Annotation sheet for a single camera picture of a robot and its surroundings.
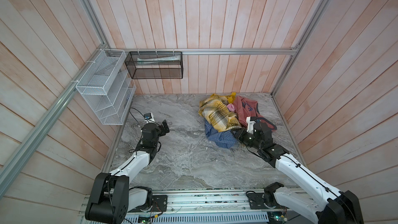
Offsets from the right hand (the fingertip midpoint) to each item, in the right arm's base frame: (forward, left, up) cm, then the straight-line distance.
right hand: (230, 129), depth 80 cm
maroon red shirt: (+23, -14, -10) cm, 29 cm away
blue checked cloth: (-3, +2, -5) cm, 6 cm away
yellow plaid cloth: (+11, +8, +4) cm, 14 cm away
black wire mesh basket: (+34, +43, +17) cm, 57 cm away
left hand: (+5, +40, -4) cm, 40 cm away
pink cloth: (+24, -5, -10) cm, 26 cm away
